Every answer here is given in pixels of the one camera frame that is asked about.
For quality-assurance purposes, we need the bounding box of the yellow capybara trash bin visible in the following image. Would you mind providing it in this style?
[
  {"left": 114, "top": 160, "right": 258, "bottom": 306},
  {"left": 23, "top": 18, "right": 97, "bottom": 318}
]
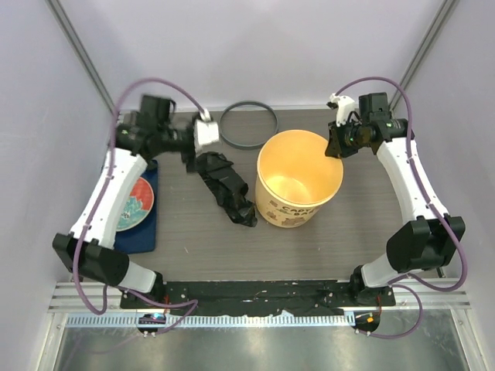
[{"left": 254, "top": 129, "right": 343, "bottom": 229}]

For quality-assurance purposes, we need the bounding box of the black trash bag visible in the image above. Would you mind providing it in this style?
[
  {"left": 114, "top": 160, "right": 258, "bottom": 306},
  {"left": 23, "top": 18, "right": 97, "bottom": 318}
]
[{"left": 196, "top": 151, "right": 258, "bottom": 227}]

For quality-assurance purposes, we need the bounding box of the grey trash bin rim ring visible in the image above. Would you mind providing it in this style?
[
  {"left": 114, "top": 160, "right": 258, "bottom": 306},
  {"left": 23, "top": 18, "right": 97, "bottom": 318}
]
[{"left": 218, "top": 100, "right": 280, "bottom": 151}]

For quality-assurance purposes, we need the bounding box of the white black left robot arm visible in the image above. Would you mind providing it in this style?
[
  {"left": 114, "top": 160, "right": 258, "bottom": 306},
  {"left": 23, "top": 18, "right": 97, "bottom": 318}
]
[{"left": 53, "top": 95, "right": 219, "bottom": 308}]

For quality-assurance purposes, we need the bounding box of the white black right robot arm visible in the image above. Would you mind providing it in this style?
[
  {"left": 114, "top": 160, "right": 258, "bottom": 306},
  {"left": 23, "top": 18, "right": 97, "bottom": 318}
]
[{"left": 325, "top": 93, "right": 466, "bottom": 305}]

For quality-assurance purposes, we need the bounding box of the red and teal plate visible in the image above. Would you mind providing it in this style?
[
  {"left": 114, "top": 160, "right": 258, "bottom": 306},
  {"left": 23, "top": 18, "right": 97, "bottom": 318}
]
[{"left": 116, "top": 177, "right": 155, "bottom": 232}]

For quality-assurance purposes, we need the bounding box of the blue tray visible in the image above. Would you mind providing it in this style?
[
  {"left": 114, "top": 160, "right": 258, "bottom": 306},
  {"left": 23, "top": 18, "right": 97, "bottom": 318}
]
[{"left": 114, "top": 160, "right": 159, "bottom": 254}]

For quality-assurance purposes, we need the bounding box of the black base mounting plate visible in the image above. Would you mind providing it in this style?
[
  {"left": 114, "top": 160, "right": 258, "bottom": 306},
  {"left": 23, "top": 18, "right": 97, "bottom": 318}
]
[{"left": 119, "top": 278, "right": 396, "bottom": 316}]

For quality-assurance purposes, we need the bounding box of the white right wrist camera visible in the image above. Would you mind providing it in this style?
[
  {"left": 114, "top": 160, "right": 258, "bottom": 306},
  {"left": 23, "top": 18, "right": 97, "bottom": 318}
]
[{"left": 326, "top": 94, "right": 357, "bottom": 127}]

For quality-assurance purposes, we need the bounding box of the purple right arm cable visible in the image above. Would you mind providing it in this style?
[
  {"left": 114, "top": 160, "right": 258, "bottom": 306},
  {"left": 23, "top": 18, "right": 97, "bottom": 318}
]
[{"left": 333, "top": 76, "right": 470, "bottom": 339}]

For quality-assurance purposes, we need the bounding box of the right aluminium corner post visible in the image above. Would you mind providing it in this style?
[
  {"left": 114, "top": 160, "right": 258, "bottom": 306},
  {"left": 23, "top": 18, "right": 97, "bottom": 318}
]
[{"left": 399, "top": 0, "right": 459, "bottom": 90}]

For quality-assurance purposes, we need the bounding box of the aluminium corner post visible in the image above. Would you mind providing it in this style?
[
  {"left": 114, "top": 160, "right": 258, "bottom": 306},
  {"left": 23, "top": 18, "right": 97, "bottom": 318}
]
[
  {"left": 45, "top": 0, "right": 114, "bottom": 113},
  {"left": 399, "top": 0, "right": 459, "bottom": 90}
]

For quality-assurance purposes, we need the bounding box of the left aluminium corner post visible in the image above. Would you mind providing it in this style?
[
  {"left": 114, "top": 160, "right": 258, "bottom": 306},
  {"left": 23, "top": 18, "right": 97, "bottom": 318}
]
[{"left": 45, "top": 0, "right": 114, "bottom": 113}]

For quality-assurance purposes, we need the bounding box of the aluminium frame rail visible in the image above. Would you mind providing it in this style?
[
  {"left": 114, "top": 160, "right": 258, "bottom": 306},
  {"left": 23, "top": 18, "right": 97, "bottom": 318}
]
[{"left": 48, "top": 280, "right": 471, "bottom": 313}]

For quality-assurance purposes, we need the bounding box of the perforated cable duct strip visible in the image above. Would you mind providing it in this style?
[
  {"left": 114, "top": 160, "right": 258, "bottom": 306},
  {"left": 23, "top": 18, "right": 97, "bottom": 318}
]
[{"left": 65, "top": 311, "right": 355, "bottom": 328}]

